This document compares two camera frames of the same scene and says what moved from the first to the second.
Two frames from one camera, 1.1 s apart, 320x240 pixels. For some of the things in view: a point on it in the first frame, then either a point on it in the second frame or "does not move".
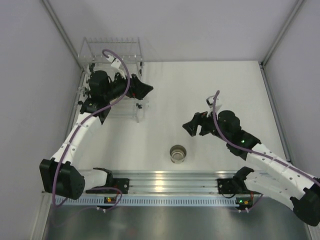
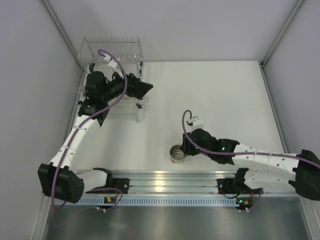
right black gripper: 199,119 to 187,148
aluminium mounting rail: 173,182 does not move
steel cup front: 178,154 does not move
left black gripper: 137,89 does not move
